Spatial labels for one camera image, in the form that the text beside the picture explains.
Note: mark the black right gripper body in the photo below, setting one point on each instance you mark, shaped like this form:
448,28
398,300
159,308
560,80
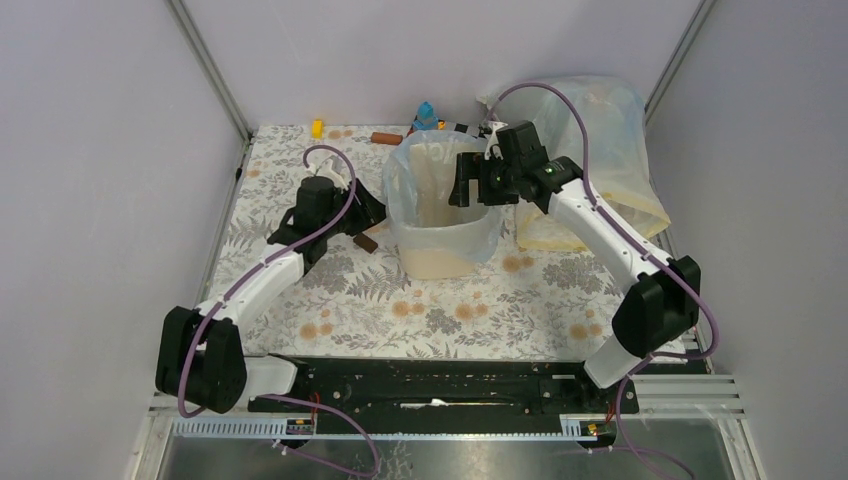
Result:
497,185

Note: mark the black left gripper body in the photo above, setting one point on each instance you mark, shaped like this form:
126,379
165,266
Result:
342,199

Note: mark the blue plastic trash bag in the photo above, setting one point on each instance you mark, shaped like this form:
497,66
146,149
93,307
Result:
437,199

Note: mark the beige plastic trash bin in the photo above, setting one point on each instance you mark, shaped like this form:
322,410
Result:
437,245

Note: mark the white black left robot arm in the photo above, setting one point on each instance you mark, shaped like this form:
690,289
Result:
201,361

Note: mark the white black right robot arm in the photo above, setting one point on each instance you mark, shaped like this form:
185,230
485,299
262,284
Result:
658,304

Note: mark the small brown block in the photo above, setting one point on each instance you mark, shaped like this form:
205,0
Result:
365,243

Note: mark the black white checkerboard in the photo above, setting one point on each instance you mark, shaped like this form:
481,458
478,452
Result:
473,130

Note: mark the blue toy figure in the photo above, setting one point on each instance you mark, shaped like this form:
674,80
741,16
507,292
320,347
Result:
425,118

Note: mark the brown cylinder piece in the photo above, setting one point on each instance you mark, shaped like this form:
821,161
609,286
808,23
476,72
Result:
389,139

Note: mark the yellow toy block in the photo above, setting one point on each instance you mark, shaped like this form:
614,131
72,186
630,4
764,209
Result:
317,129

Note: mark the large translucent yellow bag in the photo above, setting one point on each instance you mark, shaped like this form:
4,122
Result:
613,113

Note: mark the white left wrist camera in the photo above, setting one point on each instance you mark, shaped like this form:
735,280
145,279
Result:
338,179

